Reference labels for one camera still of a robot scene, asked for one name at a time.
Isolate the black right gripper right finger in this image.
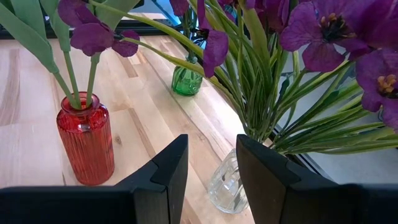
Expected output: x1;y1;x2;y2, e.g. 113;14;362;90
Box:
236;134;357;224

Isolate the clear ribbed glass vase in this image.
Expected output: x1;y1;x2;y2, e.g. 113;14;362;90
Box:
207;148;249;215

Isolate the red ribbed glass vase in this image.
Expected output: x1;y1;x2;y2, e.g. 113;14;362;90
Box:
56;91;115;187

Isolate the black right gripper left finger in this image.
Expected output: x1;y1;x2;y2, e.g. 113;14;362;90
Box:
114;134;189;224

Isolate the black aluminium table frame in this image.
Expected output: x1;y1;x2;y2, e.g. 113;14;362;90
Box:
0;15;330;186

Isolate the green glass vase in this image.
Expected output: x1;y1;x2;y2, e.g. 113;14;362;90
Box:
171;55;203;96

